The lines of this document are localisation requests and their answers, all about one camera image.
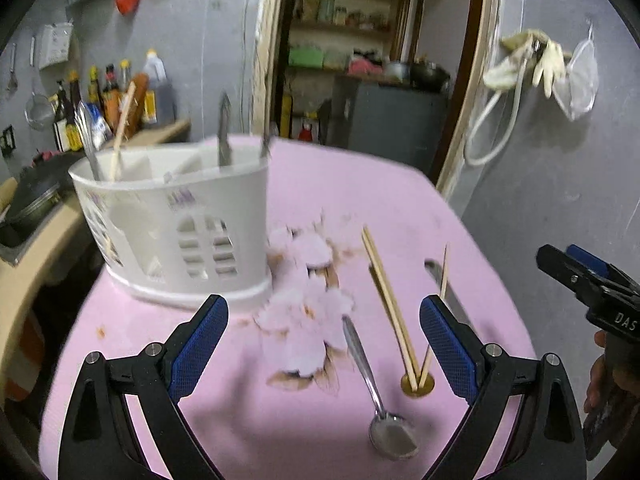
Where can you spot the white rubber gloves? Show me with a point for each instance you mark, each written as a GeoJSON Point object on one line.
{"type": "Point", "coordinates": [529, 49]}

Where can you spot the wooden chopstick long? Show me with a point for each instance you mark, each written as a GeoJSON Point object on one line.
{"type": "Point", "coordinates": [387, 299]}

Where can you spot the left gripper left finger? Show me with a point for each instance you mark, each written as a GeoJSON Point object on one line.
{"type": "Point", "coordinates": [99, 440]}

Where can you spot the white mesh bag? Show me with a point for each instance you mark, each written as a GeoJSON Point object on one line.
{"type": "Point", "coordinates": [577, 91]}

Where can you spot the chopstick in caddy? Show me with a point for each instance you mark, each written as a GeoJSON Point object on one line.
{"type": "Point", "coordinates": [123, 121]}

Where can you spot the white wall box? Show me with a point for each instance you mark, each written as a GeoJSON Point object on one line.
{"type": "Point", "coordinates": [55, 44]}

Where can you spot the wooden chopstick single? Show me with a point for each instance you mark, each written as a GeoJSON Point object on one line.
{"type": "Point", "coordinates": [435, 323]}

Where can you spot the steel spoon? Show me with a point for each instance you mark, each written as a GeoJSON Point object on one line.
{"type": "Point", "coordinates": [390, 434]}

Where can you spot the wire strainer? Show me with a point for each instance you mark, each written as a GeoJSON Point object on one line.
{"type": "Point", "coordinates": [38, 110]}

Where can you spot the white plastic utensil caddy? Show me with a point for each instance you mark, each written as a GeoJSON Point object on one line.
{"type": "Point", "coordinates": [175, 227]}

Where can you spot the steel pot on cabinet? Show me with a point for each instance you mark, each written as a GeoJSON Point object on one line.
{"type": "Point", "coordinates": [398, 71]}

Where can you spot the green box on shelf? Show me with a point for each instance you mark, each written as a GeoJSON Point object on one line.
{"type": "Point", "coordinates": [306, 57]}

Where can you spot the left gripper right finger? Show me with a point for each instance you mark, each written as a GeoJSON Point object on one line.
{"type": "Point", "coordinates": [545, 440]}

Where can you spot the wooden countertop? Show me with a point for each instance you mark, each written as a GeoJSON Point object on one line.
{"type": "Point", "coordinates": [20, 284]}

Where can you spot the grey cabinet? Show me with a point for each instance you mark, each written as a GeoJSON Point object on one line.
{"type": "Point", "coordinates": [396, 123]}

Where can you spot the spoon in caddy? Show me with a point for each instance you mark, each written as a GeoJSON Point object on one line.
{"type": "Point", "coordinates": [83, 119]}

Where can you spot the pink floral table cloth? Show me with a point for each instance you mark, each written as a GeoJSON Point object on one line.
{"type": "Point", "coordinates": [280, 398]}

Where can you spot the blue white seasoning bag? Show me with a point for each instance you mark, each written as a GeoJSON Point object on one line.
{"type": "Point", "coordinates": [100, 130]}

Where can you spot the brass handled spoon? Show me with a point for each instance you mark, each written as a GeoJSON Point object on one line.
{"type": "Point", "coordinates": [417, 384]}

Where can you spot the large oil jug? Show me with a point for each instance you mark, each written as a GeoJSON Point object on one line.
{"type": "Point", "coordinates": [159, 101]}

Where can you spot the right hand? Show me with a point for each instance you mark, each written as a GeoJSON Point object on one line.
{"type": "Point", "coordinates": [621, 376]}

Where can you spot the knife in caddy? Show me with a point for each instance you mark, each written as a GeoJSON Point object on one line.
{"type": "Point", "coordinates": [224, 148]}

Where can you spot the dark soy sauce bottle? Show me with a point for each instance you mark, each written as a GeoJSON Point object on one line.
{"type": "Point", "coordinates": [60, 119]}

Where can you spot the black wok with lid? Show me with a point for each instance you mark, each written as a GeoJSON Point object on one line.
{"type": "Point", "coordinates": [36, 194]}

